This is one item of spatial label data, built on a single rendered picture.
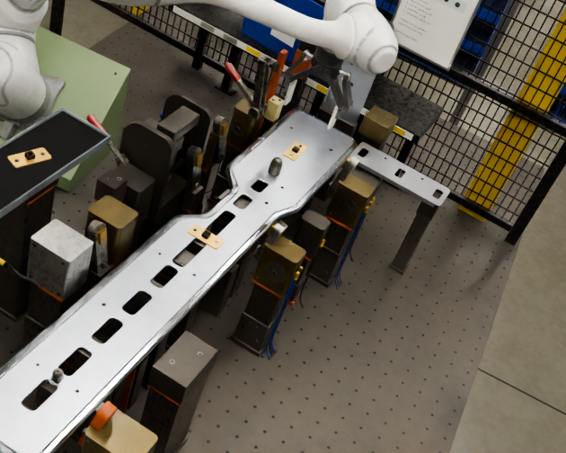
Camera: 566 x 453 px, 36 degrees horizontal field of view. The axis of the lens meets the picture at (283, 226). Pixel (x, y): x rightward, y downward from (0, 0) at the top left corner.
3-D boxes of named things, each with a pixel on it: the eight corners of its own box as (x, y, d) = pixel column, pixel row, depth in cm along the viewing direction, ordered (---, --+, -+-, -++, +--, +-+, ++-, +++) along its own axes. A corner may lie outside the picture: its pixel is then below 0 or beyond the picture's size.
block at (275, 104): (247, 201, 262) (278, 104, 238) (237, 196, 263) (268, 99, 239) (252, 196, 264) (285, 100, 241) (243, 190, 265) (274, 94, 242)
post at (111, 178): (92, 307, 216) (115, 189, 190) (76, 297, 217) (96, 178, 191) (104, 297, 220) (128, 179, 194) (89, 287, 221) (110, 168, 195)
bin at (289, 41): (316, 78, 261) (330, 41, 253) (238, 30, 269) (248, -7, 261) (343, 62, 273) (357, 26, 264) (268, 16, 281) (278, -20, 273)
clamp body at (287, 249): (267, 365, 218) (306, 271, 196) (228, 341, 221) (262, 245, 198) (278, 350, 223) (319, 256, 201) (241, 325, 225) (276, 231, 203)
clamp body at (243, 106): (225, 214, 256) (254, 119, 233) (197, 198, 258) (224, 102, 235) (235, 203, 261) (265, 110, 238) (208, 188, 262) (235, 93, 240)
